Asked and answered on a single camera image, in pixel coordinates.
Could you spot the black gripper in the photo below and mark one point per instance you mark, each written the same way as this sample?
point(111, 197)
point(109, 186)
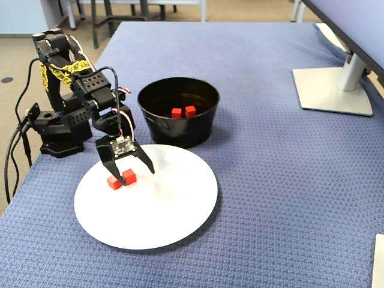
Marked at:
point(105, 152)

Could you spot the red cube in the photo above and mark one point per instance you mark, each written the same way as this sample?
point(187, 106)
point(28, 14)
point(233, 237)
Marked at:
point(190, 111)
point(131, 177)
point(112, 183)
point(176, 112)

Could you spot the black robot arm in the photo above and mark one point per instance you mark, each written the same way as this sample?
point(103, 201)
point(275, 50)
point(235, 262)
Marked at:
point(90, 84)

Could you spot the white round plate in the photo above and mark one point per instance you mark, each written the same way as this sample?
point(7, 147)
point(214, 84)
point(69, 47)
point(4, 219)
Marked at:
point(150, 216)

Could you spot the yellow patterned tape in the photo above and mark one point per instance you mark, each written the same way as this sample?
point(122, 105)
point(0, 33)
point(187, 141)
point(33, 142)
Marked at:
point(72, 67)

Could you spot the blue woven tablecloth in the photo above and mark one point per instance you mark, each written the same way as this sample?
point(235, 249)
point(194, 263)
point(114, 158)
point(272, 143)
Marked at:
point(270, 180)

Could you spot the dark round floor cover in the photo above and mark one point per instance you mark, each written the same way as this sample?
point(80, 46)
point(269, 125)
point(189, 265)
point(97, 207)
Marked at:
point(6, 80)

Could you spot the white table leg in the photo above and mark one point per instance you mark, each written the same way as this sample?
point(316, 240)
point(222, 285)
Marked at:
point(295, 12)
point(72, 18)
point(203, 12)

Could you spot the monitor with silver stand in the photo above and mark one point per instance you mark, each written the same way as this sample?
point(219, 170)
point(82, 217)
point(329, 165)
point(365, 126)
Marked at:
point(330, 90)

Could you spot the white flat board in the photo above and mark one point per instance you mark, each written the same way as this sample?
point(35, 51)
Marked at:
point(378, 264)

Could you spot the small wrist camera board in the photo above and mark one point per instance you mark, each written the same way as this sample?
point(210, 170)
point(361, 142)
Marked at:
point(122, 147)

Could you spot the grey metal table frame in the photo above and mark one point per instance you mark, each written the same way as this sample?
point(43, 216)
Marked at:
point(95, 30)

